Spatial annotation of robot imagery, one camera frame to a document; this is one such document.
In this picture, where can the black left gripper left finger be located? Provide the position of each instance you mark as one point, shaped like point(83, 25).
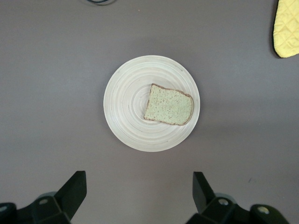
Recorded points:
point(67, 198)

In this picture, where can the round light wooden plate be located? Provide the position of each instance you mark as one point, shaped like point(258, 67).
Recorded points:
point(130, 105)

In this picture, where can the yellow quilted oven mitt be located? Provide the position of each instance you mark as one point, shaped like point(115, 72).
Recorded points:
point(287, 30)

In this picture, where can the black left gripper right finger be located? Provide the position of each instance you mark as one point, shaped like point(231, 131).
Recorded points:
point(210, 207)

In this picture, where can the slice of brown bread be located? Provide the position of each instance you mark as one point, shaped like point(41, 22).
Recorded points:
point(170, 107)

